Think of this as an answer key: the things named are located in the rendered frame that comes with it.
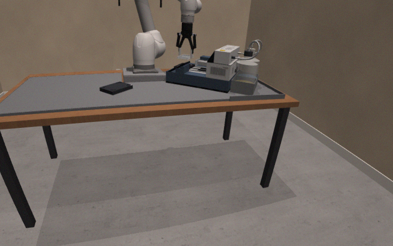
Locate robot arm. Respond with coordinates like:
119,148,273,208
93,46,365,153
126,0,202,74

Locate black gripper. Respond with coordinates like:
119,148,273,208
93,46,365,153
176,23,197,59

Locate dark grey raised edge strip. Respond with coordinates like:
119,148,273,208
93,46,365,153
230,80,285,101

